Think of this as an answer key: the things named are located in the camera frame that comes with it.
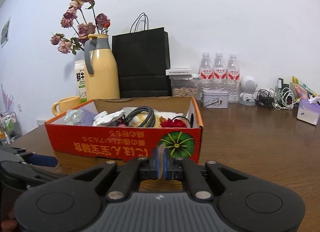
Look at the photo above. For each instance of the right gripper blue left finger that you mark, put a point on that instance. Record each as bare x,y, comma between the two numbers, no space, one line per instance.
154,164

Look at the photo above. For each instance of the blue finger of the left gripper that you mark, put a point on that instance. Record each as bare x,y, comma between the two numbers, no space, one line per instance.
41,160

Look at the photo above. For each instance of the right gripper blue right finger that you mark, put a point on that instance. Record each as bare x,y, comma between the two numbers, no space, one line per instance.
168,165

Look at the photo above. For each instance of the red fabric rose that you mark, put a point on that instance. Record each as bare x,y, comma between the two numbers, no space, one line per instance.
176,123

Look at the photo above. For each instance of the iridescent plastic bag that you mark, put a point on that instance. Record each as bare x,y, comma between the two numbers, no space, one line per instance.
73,117

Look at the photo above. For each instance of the white cloth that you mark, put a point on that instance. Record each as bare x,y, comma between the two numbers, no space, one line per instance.
105,119

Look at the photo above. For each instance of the white earbud case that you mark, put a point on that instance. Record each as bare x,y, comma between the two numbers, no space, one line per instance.
160,168

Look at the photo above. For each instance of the purple cloth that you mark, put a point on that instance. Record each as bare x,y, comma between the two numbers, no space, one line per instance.
86,117

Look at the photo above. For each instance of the person left hand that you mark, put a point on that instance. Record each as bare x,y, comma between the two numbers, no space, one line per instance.
10,224

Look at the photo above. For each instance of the red cardboard box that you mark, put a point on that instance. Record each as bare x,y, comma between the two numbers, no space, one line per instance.
125,143

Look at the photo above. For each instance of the yellow mug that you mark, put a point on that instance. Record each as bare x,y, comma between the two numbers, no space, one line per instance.
65,104

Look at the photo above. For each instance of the clear seed container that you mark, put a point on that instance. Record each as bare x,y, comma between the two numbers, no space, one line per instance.
184,86

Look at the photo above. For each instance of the small printed tin box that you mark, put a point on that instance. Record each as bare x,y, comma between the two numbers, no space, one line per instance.
212,98

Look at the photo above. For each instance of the white flat box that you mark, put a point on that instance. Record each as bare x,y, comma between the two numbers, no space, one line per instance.
178,71

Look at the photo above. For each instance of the water bottle left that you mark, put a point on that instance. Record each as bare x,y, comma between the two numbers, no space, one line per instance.
205,73

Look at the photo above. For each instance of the water bottle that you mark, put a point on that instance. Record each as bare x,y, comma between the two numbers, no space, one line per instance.
205,73
219,72
233,77

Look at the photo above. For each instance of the water bottle middle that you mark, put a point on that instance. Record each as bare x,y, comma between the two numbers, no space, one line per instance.
219,72

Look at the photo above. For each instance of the yellow thermos jug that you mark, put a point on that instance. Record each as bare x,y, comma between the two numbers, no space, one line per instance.
101,72

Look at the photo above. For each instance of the black paper bag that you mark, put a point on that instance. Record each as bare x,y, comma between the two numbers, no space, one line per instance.
142,56

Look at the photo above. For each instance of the white milk carton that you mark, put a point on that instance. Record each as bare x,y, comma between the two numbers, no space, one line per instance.
79,69

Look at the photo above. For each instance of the white robot figurine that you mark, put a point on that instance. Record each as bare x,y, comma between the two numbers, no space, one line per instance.
248,86

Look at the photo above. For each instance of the water bottle right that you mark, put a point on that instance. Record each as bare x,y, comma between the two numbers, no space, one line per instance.
233,77

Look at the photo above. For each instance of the dried rose bouquet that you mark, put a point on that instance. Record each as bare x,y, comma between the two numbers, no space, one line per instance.
82,19

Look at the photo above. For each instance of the purple tissue pack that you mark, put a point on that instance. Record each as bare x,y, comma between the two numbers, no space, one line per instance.
308,111

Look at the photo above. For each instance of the colourful snack bag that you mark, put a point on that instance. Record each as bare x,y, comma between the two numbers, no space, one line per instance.
302,90

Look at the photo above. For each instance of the metal wire rack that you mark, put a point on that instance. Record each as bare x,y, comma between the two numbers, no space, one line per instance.
10,128

